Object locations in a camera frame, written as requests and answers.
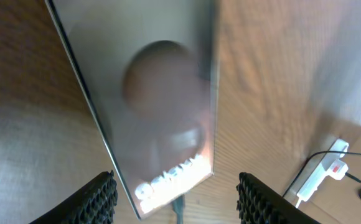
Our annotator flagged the white charger plug adapter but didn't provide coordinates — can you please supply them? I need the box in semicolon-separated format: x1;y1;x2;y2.
327;159;349;180

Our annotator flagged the black USB charging cable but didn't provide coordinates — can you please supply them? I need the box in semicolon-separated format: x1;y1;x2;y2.
171;150;361;224

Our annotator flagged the bronze Galaxy smartphone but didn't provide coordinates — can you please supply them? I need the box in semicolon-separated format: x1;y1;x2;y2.
46;0;219;220

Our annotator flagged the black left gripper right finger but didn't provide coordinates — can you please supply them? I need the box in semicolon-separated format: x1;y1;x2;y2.
236;172;319;224

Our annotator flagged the white power strip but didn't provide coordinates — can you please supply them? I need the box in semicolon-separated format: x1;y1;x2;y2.
296;139;349;207

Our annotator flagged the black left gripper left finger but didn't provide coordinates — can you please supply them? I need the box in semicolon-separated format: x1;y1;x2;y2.
32;171;118;224

